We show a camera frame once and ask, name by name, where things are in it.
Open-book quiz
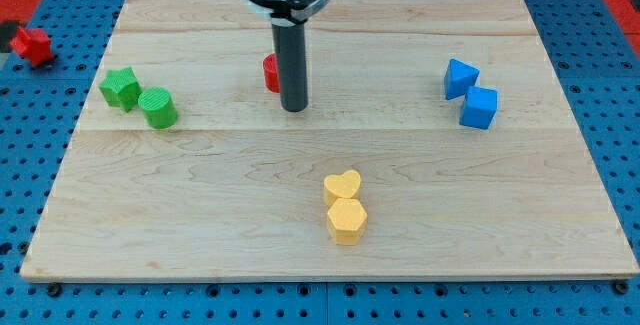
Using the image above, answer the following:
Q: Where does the green cylinder block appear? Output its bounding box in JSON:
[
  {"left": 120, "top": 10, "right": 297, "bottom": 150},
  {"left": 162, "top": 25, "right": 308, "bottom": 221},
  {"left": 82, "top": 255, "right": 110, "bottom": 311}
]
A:
[{"left": 138, "top": 87, "right": 178, "bottom": 129}]

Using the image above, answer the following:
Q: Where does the blue cube block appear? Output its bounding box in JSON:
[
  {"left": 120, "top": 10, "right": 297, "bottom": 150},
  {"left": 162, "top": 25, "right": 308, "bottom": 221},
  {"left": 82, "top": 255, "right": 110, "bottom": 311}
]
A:
[{"left": 459, "top": 86, "right": 499, "bottom": 130}]

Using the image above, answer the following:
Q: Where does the red star block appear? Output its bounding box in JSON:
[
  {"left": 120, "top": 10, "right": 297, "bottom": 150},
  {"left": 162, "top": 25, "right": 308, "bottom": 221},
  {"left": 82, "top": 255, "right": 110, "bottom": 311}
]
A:
[{"left": 9, "top": 27, "right": 55, "bottom": 67}]

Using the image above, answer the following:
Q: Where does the red cylinder block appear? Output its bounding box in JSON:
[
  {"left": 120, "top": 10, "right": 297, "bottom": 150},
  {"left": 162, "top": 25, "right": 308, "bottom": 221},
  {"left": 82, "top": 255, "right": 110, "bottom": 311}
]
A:
[{"left": 262, "top": 53, "right": 280, "bottom": 93}]

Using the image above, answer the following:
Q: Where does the yellow hexagon block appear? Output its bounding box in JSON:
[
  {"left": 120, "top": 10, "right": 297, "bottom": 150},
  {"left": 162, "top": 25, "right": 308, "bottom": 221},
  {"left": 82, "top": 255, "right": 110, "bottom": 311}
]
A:
[{"left": 327, "top": 198, "right": 368, "bottom": 246}]

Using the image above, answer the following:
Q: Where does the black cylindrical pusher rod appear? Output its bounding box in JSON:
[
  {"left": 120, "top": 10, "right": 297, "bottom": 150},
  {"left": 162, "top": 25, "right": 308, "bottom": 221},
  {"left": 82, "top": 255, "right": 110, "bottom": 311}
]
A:
[{"left": 272, "top": 24, "right": 308, "bottom": 112}]

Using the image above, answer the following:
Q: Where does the green star block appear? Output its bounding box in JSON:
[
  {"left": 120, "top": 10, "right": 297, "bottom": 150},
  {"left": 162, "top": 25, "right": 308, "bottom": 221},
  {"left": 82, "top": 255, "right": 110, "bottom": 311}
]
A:
[{"left": 99, "top": 67, "right": 142, "bottom": 112}]

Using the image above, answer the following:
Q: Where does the blue triangle block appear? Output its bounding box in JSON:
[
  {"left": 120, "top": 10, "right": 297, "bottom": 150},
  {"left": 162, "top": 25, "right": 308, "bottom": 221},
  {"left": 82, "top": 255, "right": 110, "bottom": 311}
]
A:
[{"left": 443, "top": 58, "right": 480, "bottom": 100}]

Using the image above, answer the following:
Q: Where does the light wooden board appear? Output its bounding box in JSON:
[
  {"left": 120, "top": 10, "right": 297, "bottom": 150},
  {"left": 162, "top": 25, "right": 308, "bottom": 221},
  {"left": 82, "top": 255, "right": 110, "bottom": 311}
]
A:
[{"left": 20, "top": 0, "right": 639, "bottom": 283}]

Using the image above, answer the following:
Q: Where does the yellow heart block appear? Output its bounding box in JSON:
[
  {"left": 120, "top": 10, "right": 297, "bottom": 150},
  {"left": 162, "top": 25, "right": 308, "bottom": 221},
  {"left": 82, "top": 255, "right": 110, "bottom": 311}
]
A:
[{"left": 323, "top": 170, "right": 362, "bottom": 207}]

